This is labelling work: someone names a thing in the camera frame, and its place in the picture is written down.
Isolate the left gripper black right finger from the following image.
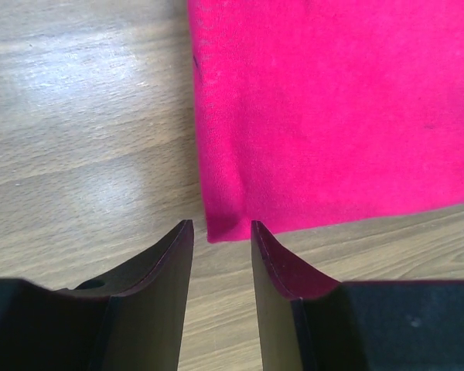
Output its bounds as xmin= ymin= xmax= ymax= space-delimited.
xmin=251 ymin=221 xmax=464 ymax=370

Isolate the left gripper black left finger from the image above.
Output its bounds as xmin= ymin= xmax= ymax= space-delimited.
xmin=0 ymin=220 xmax=194 ymax=370

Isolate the pink red t-shirt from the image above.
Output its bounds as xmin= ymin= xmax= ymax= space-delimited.
xmin=188 ymin=1 xmax=464 ymax=243

